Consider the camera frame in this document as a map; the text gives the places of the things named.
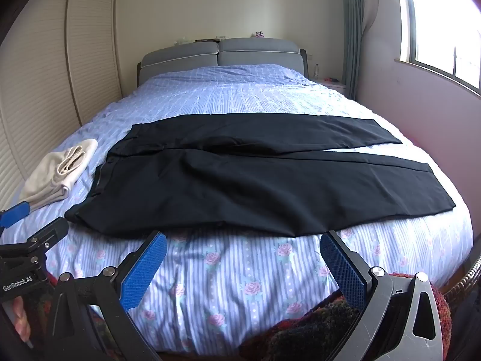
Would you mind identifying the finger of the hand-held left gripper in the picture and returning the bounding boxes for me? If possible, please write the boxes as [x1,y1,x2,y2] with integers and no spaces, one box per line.
[0,202,31,230]
[24,217,70,258]

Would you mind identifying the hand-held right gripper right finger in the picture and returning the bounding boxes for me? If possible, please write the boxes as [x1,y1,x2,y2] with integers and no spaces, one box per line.
[319,230,445,361]

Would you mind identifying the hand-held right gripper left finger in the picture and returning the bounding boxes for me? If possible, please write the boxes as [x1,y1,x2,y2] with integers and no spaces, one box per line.
[39,230,168,361]

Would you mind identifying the black pants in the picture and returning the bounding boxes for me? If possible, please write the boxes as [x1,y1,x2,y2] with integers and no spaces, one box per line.
[65,113,457,238]

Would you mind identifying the person's left hand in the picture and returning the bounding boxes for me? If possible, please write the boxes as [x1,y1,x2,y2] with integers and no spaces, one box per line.
[9,295,33,347]

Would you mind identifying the folded cream cloth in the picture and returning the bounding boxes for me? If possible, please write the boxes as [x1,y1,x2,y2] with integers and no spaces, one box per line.
[19,138,99,211]

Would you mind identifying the red and black knitted cloth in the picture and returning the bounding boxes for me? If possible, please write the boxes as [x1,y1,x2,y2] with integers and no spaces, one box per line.
[240,273,452,361]

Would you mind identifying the brown wicker furniture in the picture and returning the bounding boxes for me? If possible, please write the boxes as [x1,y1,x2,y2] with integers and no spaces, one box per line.
[440,252,481,298]

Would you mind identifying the cream louvred wardrobe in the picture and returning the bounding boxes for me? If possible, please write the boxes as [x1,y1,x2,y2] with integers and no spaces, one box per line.
[0,0,124,211]

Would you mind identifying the white nightstand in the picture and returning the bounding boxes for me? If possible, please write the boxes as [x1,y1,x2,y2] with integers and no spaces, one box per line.
[314,79,348,97]

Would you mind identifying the bed with lilac sheet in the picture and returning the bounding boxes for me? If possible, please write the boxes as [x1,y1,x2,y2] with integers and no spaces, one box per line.
[0,63,474,355]

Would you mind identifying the grey padded headboard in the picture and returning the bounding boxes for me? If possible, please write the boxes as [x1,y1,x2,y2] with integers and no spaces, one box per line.
[136,38,309,86]

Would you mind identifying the grey-green curtain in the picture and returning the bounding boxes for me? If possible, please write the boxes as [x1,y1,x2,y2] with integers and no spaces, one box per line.
[340,0,372,100]

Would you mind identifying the window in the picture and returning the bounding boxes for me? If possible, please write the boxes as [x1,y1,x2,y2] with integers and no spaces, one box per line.
[393,0,481,96]

